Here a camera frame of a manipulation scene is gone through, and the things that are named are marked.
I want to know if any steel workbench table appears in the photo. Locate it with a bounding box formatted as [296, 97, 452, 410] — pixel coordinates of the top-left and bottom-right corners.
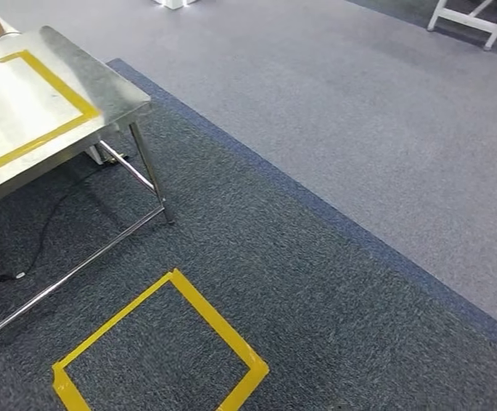
[0, 25, 175, 350]

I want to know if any white lit display plinth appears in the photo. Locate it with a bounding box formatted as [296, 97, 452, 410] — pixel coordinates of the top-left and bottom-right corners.
[153, 0, 198, 11]

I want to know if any black floor cable with plug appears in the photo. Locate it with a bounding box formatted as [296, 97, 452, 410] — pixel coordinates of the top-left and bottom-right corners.
[0, 164, 119, 283]

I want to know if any white frame stand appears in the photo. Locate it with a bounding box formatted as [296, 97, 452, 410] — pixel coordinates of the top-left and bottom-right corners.
[427, 0, 497, 51]

